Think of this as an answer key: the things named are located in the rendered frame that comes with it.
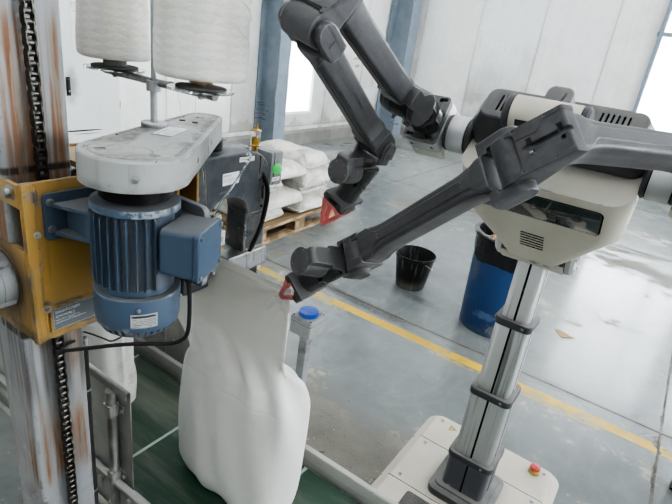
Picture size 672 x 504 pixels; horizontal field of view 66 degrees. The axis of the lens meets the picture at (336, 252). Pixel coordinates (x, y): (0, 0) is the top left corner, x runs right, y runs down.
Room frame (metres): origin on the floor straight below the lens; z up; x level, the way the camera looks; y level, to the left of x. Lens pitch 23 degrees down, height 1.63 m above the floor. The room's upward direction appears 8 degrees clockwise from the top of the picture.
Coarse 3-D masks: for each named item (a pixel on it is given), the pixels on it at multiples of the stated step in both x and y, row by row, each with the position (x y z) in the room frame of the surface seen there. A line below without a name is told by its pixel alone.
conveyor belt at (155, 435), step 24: (144, 360) 1.64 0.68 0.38; (144, 384) 1.50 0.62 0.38; (168, 384) 1.52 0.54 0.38; (144, 408) 1.38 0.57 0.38; (168, 408) 1.40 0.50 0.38; (144, 432) 1.27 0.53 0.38; (168, 432) 1.29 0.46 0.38; (144, 456) 1.18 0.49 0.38; (168, 456) 1.19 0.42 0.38; (144, 480) 1.09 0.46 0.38; (168, 480) 1.10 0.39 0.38; (192, 480) 1.12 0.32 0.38; (312, 480) 1.18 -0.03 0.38
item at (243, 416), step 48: (240, 288) 1.13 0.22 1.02; (288, 288) 1.06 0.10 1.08; (192, 336) 1.18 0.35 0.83; (240, 336) 1.13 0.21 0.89; (192, 384) 1.12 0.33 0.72; (240, 384) 1.05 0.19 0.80; (288, 384) 1.05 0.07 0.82; (192, 432) 1.11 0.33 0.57; (240, 432) 1.01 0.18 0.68; (288, 432) 0.99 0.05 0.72; (240, 480) 1.01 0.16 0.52; (288, 480) 1.01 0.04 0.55
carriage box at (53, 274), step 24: (72, 144) 1.10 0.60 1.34; (72, 168) 0.95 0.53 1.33; (0, 192) 0.83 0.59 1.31; (24, 192) 0.80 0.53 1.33; (48, 192) 0.84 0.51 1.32; (24, 216) 0.80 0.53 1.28; (0, 240) 0.85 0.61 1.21; (24, 240) 0.80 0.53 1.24; (48, 240) 0.83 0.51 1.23; (72, 240) 0.87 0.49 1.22; (24, 264) 0.80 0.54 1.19; (48, 264) 0.83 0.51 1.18; (72, 264) 0.86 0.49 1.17; (24, 288) 0.81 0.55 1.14; (48, 288) 0.82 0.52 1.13; (72, 288) 0.86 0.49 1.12; (0, 312) 0.87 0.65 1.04; (24, 312) 0.81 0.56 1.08; (48, 312) 0.81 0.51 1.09; (48, 336) 0.82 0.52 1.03
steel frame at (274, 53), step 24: (264, 0) 7.07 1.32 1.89; (288, 0) 6.94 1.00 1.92; (408, 0) 9.75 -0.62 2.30; (264, 24) 7.10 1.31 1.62; (408, 24) 9.71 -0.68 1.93; (264, 48) 7.13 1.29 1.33; (288, 48) 7.01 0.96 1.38; (408, 48) 9.58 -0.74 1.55; (264, 72) 7.13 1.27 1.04; (288, 72) 7.04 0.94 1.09; (408, 72) 9.72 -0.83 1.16; (264, 96) 7.11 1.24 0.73; (264, 120) 7.10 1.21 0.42; (384, 120) 9.79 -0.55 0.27
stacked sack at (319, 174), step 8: (312, 168) 4.55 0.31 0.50; (320, 168) 4.58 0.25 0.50; (304, 176) 4.30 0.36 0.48; (312, 176) 4.35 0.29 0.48; (320, 176) 4.44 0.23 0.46; (328, 176) 4.55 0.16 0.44; (288, 184) 4.33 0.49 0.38; (296, 184) 4.28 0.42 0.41; (304, 184) 4.23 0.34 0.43; (312, 184) 4.34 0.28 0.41
